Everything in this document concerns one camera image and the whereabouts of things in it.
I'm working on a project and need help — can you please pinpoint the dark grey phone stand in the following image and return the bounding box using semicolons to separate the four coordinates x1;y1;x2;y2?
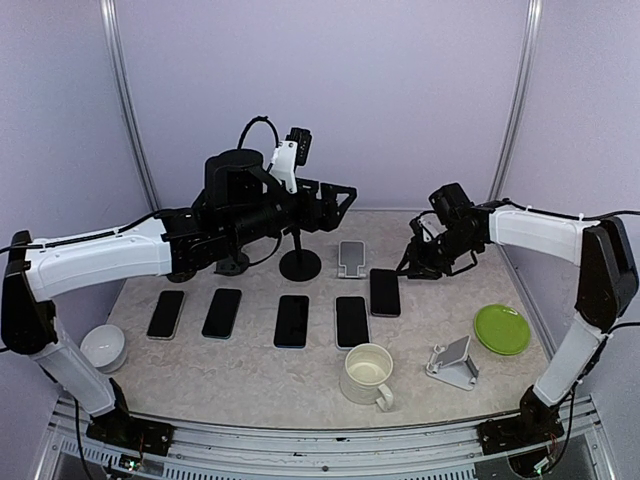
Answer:
214;252;250;277

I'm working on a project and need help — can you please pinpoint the black phone landscape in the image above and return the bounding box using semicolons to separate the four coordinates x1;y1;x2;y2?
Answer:
201;288;242;340

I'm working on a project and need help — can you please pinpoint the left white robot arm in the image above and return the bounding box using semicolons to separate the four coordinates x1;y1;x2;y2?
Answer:
1;173;357;445

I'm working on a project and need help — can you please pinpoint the black phone white case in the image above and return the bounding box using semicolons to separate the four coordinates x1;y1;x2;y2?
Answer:
335;296;370;350

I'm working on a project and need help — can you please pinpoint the front aluminium rail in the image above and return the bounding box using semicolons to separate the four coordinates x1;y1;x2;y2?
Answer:
34;397;614;480

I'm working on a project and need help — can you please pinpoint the left aluminium frame post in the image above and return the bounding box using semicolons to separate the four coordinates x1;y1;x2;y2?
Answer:
100;0;161;210

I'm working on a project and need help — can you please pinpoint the purple phone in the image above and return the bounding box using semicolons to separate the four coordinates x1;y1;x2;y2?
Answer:
369;269;401;317

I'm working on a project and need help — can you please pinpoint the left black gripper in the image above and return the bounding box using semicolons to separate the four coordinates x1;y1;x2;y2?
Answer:
226;176;357;248

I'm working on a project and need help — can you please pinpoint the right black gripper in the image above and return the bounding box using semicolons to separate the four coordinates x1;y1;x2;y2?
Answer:
397;225;480;278

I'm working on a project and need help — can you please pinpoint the grey round-base phone stand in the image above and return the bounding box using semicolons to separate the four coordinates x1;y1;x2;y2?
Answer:
166;269;197;284

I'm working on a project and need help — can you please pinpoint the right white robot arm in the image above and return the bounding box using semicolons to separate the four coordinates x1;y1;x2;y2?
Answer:
397;199;639;448

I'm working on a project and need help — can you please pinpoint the white bowl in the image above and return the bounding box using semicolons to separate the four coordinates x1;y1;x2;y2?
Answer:
80;324;127;374

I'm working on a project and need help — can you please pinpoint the white ribbed mug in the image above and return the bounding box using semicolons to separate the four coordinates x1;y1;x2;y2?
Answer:
339;343;395;412

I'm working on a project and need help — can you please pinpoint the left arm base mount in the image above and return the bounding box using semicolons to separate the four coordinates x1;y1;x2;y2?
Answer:
86;417;174;457

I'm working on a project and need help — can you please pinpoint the green plate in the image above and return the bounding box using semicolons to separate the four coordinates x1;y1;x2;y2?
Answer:
474;304;531;356

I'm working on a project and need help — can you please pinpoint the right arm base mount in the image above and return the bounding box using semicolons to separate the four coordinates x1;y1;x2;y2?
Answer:
476;416;564;455

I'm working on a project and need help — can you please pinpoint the right aluminium frame post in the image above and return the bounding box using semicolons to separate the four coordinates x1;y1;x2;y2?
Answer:
488;0;544;200

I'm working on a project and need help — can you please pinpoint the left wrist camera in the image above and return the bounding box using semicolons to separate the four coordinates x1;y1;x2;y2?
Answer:
204;149;264;209

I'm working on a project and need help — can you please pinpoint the black phone white edge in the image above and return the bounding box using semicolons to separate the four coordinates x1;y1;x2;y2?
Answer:
146;290;185;341

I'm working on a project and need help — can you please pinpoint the tall black clamp stand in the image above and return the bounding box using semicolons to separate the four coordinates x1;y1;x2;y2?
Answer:
279;227;322;282

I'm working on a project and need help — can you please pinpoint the white folding phone stand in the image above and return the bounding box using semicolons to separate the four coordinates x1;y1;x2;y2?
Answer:
424;335;479;391

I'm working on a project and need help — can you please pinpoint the black phone blue edge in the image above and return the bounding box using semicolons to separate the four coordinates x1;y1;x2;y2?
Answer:
273;295;309;349

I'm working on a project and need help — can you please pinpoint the aluminium frame post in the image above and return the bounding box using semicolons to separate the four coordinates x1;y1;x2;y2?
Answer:
488;0;544;200
100;0;161;210

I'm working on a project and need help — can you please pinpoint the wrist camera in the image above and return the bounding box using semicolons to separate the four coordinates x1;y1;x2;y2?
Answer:
204;149;264;209
429;182;474;225

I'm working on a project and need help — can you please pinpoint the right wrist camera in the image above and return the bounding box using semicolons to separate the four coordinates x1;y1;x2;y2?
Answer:
429;182;474;225

